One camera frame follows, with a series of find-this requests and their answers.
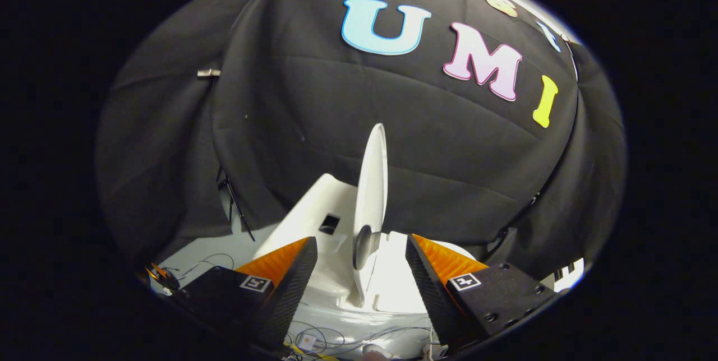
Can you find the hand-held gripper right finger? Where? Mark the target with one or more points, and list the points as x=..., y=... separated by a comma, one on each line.
x=432, y=294

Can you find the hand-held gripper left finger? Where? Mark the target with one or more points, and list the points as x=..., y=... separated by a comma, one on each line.
x=294, y=294

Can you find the white toilet lid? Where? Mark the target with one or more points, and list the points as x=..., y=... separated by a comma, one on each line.
x=371, y=193

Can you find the white ceramic toilet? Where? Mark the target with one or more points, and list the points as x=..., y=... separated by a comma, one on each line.
x=331, y=288

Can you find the small white adapter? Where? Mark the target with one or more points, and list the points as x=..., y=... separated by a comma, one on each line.
x=307, y=341

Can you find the black thin rod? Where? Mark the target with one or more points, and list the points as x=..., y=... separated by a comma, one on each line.
x=238, y=209

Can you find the orange clamp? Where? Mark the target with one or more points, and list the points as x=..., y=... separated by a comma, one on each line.
x=160, y=274

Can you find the black slatted rack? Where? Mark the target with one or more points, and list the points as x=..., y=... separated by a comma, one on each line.
x=566, y=268

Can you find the black backdrop cloth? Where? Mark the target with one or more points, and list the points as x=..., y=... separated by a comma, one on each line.
x=314, y=114

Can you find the silver cloth clip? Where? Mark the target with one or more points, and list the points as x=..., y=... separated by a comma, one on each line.
x=208, y=73

